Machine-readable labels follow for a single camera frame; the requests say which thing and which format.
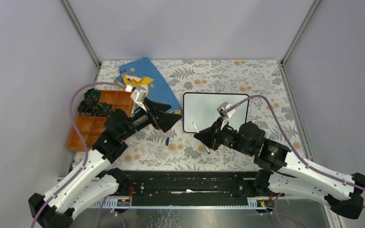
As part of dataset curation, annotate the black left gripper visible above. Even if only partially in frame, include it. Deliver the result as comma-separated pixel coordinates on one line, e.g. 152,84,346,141
121,97,182,141

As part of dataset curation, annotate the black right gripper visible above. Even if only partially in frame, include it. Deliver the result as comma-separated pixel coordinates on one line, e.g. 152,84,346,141
193,116,253,156

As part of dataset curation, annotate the white whiteboard black frame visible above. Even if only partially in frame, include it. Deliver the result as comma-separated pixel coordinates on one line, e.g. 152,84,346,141
182,92,249,133

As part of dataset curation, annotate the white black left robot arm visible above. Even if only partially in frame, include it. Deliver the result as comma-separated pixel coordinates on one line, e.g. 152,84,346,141
28,98,182,228

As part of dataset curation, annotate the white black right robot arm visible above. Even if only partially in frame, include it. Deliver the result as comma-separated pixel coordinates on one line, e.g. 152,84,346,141
193,117,365,219

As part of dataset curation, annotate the blue Pikachu cloth bag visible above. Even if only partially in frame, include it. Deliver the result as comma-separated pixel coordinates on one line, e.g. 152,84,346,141
114,57,182,114

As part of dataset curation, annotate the dark patterned cloth roll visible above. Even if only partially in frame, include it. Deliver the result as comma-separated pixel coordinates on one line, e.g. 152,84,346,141
77,98,96,116
84,88,102,103
95,102,112,117

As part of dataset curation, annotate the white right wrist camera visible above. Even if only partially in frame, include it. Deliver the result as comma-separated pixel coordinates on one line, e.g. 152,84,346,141
217,102,236,129

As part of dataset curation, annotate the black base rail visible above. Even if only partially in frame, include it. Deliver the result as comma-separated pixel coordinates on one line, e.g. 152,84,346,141
99,170,286,198

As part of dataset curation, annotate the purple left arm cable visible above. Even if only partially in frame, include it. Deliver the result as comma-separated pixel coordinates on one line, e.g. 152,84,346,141
29,82,128,228

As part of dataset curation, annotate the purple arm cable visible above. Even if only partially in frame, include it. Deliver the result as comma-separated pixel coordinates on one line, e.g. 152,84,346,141
226,95,365,209
29,82,128,228

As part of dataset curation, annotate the aluminium frame post right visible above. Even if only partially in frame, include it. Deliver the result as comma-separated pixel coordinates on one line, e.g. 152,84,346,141
281,0,322,67

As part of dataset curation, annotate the aluminium frame post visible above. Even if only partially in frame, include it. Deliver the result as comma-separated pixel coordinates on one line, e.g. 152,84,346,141
59,0,101,68
281,0,322,67

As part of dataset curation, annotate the aluminium frame post left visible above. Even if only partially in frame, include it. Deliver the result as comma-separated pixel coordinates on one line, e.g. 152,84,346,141
59,0,101,68

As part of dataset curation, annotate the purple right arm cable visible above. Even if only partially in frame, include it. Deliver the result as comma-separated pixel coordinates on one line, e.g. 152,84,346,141
226,95,365,209

